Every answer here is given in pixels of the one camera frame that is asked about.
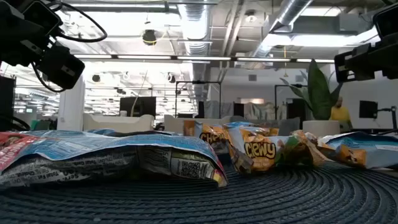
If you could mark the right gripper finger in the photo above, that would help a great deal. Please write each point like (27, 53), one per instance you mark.
(357, 65)

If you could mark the black monitor on arm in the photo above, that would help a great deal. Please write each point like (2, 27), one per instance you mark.
(368, 109)

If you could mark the green artificial plant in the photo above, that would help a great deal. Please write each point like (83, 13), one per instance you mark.
(318, 93)

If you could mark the person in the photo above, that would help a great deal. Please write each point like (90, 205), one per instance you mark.
(340, 113)

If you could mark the black desk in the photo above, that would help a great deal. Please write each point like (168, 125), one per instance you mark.
(373, 130)

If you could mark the black panel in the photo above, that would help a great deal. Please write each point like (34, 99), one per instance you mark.
(7, 102)

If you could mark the white plant pot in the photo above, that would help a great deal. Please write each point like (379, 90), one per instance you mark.
(321, 127)

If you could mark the black cabinet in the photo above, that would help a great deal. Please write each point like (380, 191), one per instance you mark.
(297, 109)

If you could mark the white round column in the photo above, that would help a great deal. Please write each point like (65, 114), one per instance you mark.
(71, 105)

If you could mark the teal chair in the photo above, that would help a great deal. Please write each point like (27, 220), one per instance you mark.
(40, 124)

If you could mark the black box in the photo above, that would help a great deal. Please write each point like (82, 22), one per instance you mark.
(238, 109)
(201, 109)

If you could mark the black ceiling speaker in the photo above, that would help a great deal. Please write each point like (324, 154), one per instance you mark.
(149, 37)

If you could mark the white cup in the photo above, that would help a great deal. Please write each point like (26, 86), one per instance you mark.
(123, 113)

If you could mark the white plastic bin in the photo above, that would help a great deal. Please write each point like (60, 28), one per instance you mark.
(118, 123)
(174, 123)

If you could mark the black computer monitor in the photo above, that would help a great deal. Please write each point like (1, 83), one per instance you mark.
(140, 105)

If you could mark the ceiling light strip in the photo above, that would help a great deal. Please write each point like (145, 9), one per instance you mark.
(202, 58)

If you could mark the round dark blue woven placemat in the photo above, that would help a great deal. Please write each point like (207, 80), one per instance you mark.
(217, 202)

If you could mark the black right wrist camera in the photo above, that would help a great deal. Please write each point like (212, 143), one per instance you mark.
(387, 20)

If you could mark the black metal frame stand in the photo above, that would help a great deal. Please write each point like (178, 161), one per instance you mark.
(275, 102)
(199, 82)

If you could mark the grey wall vent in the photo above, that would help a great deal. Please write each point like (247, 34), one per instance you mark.
(252, 77)

